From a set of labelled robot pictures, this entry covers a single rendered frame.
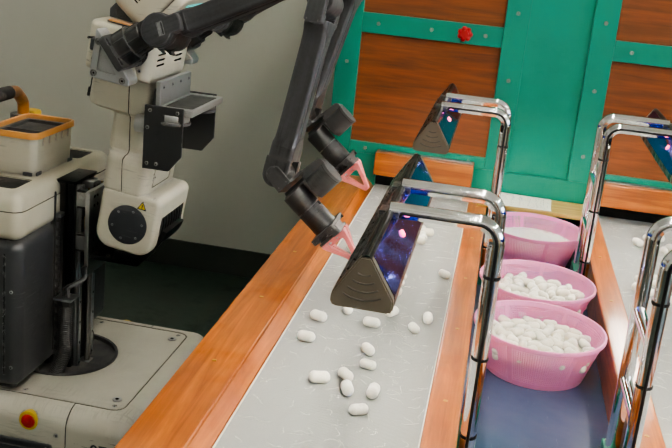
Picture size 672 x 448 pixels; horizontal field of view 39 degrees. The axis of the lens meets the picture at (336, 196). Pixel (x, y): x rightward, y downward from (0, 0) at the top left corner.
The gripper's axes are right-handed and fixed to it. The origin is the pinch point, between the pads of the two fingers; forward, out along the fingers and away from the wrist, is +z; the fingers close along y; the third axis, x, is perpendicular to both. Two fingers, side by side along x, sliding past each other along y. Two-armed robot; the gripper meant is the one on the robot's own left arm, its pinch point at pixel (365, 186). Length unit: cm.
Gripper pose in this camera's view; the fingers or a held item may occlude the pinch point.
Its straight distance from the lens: 248.6
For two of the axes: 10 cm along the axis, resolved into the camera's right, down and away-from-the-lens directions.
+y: 1.8, -2.4, 9.5
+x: -7.1, 6.4, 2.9
